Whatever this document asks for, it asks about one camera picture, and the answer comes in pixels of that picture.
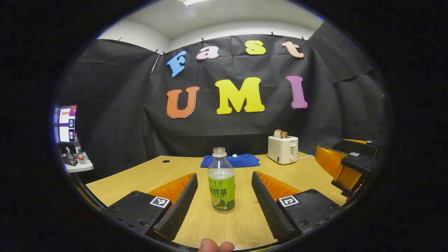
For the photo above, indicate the white side table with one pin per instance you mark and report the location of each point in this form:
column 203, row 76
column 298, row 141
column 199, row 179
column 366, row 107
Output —
column 82, row 166

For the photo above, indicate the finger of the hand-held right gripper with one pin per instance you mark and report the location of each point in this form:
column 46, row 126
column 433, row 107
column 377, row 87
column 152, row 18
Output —
column 329, row 161
column 364, row 148

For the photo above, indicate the blue folded cloth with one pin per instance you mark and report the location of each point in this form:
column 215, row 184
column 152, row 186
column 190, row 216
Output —
column 245, row 161

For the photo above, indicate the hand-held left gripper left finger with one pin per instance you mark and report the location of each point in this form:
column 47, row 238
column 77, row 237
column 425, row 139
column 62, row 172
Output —
column 178, row 210

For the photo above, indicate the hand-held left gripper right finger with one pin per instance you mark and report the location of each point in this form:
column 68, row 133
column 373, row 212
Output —
column 271, row 210

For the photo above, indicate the ceiling light panel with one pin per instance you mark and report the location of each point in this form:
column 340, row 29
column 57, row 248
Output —
column 191, row 2

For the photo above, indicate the green label water bottle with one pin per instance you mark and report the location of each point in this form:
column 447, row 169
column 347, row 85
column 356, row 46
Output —
column 221, row 192

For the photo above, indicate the cream white toaster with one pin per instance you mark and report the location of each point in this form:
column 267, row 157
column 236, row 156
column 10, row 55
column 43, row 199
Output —
column 281, row 150

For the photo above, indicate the small red cap bottle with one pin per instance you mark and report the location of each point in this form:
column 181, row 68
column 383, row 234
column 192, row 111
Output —
column 79, row 150

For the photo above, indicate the computer monitor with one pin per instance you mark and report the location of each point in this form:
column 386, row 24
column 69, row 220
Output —
column 66, row 124

